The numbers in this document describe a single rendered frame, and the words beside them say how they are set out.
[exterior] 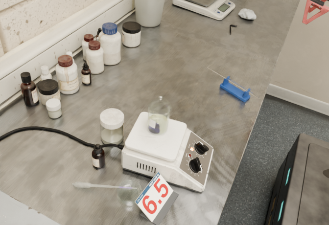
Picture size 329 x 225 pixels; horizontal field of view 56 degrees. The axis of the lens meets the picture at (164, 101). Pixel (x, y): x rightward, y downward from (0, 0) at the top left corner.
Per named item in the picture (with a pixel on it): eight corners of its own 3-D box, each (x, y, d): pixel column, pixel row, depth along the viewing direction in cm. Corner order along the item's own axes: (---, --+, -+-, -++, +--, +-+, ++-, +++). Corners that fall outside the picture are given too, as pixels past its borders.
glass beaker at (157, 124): (167, 139, 72) (171, 114, 66) (144, 135, 72) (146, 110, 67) (169, 121, 76) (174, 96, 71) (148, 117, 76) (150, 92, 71)
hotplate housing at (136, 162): (212, 153, 81) (219, 132, 76) (202, 196, 71) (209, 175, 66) (131, 130, 84) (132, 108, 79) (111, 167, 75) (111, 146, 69)
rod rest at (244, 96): (250, 98, 100) (253, 89, 97) (244, 102, 98) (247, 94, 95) (224, 82, 104) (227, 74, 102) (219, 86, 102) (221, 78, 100)
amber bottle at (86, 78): (85, 78, 99) (83, 58, 94) (93, 80, 98) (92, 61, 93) (80, 83, 97) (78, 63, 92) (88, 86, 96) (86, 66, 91)
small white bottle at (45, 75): (55, 87, 94) (52, 65, 89) (50, 93, 92) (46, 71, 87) (46, 85, 94) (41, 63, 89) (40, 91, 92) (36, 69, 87)
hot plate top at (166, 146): (187, 125, 76) (188, 123, 76) (175, 163, 68) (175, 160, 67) (141, 113, 78) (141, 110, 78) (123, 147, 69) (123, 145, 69)
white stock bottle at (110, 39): (124, 62, 107) (125, 28, 99) (105, 68, 104) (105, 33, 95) (114, 52, 111) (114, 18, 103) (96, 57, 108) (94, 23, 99)
